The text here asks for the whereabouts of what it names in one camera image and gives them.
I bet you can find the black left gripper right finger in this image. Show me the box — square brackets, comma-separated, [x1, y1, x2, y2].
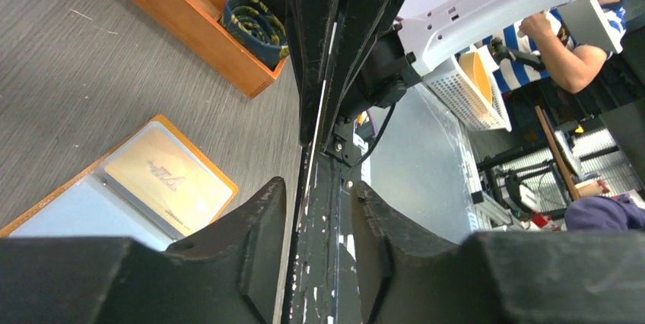
[352, 183, 644, 323]

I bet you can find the person in striped shirt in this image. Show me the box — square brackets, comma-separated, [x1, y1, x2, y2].
[475, 8, 613, 94]

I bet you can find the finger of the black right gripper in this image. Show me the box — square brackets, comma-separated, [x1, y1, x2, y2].
[319, 0, 404, 148]
[286, 0, 336, 146]

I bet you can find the wooden compartment organizer box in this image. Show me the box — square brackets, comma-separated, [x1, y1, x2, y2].
[131, 0, 286, 98]

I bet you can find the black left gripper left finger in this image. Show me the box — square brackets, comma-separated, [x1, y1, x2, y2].
[1, 176, 287, 323]

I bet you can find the dark rolled tie front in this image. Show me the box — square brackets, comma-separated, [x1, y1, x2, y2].
[219, 0, 289, 70]

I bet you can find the white perforated basket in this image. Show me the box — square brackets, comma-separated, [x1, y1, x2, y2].
[423, 45, 512, 132]

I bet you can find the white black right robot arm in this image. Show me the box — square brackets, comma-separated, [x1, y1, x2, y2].
[285, 0, 576, 147]

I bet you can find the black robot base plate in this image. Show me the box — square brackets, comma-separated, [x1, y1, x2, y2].
[279, 147, 363, 323]

